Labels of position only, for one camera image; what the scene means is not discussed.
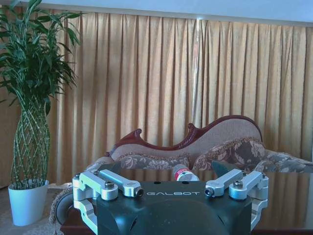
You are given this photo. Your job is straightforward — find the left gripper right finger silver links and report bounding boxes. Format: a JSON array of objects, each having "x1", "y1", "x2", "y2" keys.
[{"x1": 204, "y1": 160, "x2": 269, "y2": 231}]

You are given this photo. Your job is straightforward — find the clear plastic bottle red label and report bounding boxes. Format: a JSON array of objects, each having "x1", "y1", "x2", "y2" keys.
[{"x1": 172, "y1": 164, "x2": 200, "y2": 182}]

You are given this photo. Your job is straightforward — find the dark glossy wooden table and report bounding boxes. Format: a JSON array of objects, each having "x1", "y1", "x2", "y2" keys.
[{"x1": 60, "y1": 168, "x2": 313, "y2": 235}]

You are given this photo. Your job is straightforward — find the fringed beige cloth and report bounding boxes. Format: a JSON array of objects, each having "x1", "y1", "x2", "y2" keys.
[{"x1": 48, "y1": 184, "x2": 74, "y2": 225}]

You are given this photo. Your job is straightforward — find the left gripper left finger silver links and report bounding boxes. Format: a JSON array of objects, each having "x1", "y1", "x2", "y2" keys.
[{"x1": 72, "y1": 162, "x2": 145, "y2": 235}]

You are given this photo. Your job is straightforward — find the long floral brown cushion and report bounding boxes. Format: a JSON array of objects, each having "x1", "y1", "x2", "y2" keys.
[{"x1": 116, "y1": 152, "x2": 192, "y2": 170}]

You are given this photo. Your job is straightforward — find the golden pleated curtain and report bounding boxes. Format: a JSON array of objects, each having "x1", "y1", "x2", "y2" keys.
[{"x1": 0, "y1": 9, "x2": 313, "y2": 187}]

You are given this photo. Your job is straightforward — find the carved wooden frame beige sofa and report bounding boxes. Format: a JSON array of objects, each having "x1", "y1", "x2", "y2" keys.
[{"x1": 85, "y1": 115, "x2": 313, "y2": 173}]

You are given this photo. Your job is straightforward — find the large floral brown cushion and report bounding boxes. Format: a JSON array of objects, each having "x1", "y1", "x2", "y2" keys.
[{"x1": 192, "y1": 138, "x2": 267, "y2": 172}]

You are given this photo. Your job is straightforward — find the white plant pot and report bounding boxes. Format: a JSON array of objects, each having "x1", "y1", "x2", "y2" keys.
[{"x1": 7, "y1": 179, "x2": 50, "y2": 227}]

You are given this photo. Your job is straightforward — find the tall braided green bamboo plant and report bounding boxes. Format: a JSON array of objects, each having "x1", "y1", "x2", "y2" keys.
[{"x1": 0, "y1": 0, "x2": 84, "y2": 190}]

